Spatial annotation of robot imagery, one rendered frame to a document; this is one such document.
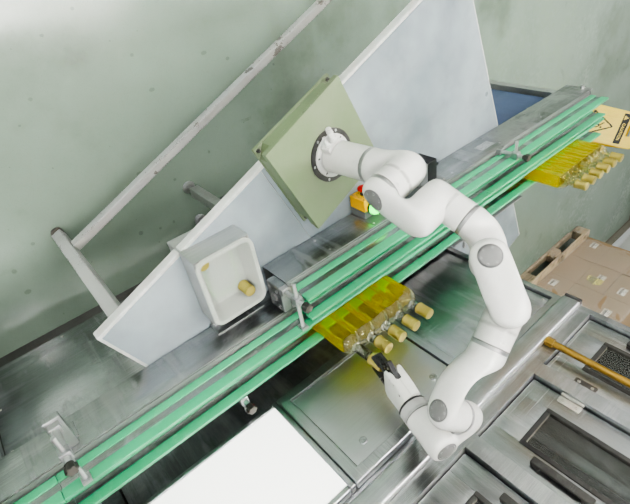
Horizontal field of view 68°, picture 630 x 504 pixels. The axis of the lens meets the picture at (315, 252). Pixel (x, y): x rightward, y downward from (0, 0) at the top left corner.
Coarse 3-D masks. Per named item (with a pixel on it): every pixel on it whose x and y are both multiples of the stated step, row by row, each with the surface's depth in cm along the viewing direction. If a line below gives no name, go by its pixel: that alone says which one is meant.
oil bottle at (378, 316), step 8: (360, 296) 145; (352, 304) 142; (360, 304) 142; (368, 304) 141; (360, 312) 140; (368, 312) 139; (376, 312) 138; (384, 312) 138; (376, 320) 136; (384, 320) 136; (376, 328) 137
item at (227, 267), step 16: (240, 240) 123; (208, 256) 119; (224, 256) 131; (240, 256) 134; (256, 256) 129; (208, 272) 129; (224, 272) 133; (240, 272) 137; (256, 272) 132; (208, 288) 131; (224, 288) 135; (256, 288) 138; (208, 304) 125; (224, 304) 135; (240, 304) 135; (224, 320) 131
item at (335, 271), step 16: (592, 96) 212; (576, 112) 202; (544, 128) 194; (560, 128) 191; (528, 144) 185; (496, 160) 178; (512, 160) 176; (464, 176) 172; (480, 176) 171; (464, 192) 163; (368, 240) 149; (384, 240) 148; (352, 256) 144; (368, 256) 142; (320, 272) 139; (336, 272) 138; (304, 288) 135; (320, 288) 134
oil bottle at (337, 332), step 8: (328, 320) 138; (336, 320) 137; (320, 328) 139; (328, 328) 135; (336, 328) 135; (344, 328) 134; (352, 328) 134; (328, 336) 137; (336, 336) 133; (344, 336) 132; (352, 336) 132; (336, 344) 135; (344, 344) 131; (352, 344) 131; (344, 352) 133; (352, 352) 132
